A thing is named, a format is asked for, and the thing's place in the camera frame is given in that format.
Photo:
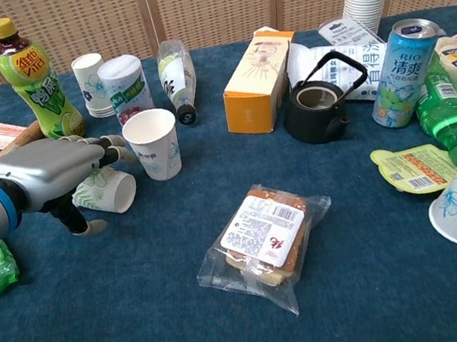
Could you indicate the white paper cup leaf print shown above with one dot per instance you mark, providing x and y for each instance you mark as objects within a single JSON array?
[{"x": 115, "y": 192}]

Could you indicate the black cast iron teapot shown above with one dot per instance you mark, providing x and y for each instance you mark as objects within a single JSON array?
[{"x": 315, "y": 119}]

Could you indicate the green tea bottle yellow cap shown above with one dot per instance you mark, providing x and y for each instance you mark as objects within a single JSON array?
[{"x": 38, "y": 92}]

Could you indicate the blue flower paper cup stack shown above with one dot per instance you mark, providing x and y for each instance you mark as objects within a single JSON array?
[{"x": 91, "y": 86}]

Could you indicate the wooden rolling pin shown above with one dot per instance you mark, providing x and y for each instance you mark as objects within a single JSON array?
[{"x": 21, "y": 139}]

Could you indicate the white paper cup blue print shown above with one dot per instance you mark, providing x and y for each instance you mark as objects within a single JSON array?
[{"x": 153, "y": 143}]

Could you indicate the bread in clear bag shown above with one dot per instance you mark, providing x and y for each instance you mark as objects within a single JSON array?
[{"x": 261, "y": 243}]

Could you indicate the bamboo folding screen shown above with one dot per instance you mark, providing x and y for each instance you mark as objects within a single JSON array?
[{"x": 212, "y": 5}]

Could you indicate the clear bottle black cap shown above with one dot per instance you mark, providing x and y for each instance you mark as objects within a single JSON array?
[{"x": 178, "y": 79}]

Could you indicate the white pouch blue characters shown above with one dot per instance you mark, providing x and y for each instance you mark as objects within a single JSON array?
[{"x": 306, "y": 60}]

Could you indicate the green plastic soda bottle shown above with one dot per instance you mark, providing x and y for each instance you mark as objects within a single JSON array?
[{"x": 444, "y": 104}]

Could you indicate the white lidded snack canister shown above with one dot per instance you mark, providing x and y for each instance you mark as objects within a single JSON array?
[{"x": 125, "y": 87}]

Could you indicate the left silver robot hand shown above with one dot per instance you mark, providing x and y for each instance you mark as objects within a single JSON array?
[{"x": 51, "y": 163}]

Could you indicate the yellow green spout pouch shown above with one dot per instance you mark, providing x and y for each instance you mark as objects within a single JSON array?
[{"x": 413, "y": 169}]

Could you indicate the orange white carton box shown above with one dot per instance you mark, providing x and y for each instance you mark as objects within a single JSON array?
[{"x": 256, "y": 85}]

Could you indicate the blue felt table cover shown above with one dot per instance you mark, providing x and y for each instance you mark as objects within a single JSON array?
[{"x": 147, "y": 320}]

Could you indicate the grey blister pack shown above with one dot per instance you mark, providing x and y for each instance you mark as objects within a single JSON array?
[{"x": 346, "y": 35}]

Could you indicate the light blue drink can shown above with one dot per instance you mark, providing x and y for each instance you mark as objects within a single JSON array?
[{"x": 401, "y": 72}]

